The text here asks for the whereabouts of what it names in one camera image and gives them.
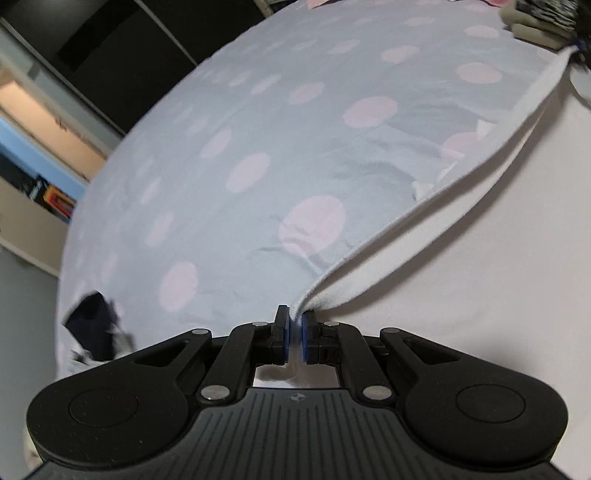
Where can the tan cloth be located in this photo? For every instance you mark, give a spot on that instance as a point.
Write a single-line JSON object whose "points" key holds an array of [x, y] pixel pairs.
{"points": [[531, 34]]}

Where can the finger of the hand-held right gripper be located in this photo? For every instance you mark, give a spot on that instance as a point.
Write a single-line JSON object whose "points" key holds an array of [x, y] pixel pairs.
{"points": [[582, 57]]}

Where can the black wardrobe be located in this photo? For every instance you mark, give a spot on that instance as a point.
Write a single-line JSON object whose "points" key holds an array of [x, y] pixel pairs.
{"points": [[115, 50]]}

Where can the dark striped knit garment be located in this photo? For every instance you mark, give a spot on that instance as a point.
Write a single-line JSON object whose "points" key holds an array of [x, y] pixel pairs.
{"points": [[547, 11]]}

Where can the navy cloth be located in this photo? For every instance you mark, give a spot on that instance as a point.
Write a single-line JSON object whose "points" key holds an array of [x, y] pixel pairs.
{"points": [[92, 323]]}

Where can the polka dot bed sheet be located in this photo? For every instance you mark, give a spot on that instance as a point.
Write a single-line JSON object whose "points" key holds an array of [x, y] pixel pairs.
{"points": [[231, 115]]}

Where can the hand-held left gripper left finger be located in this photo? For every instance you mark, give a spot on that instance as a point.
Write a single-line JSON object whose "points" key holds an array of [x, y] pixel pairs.
{"points": [[286, 334]]}

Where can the beige hallway door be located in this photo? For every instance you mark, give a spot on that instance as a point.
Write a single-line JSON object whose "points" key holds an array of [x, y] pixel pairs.
{"points": [[41, 124]]}

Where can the grey door frame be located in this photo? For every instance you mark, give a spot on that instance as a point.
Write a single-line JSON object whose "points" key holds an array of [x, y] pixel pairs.
{"points": [[55, 87]]}

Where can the white sweatshirt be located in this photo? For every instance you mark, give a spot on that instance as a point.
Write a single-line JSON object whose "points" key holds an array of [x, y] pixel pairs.
{"points": [[461, 300]]}

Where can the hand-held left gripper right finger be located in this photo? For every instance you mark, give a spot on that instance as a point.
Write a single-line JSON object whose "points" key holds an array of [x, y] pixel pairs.
{"points": [[305, 337]]}

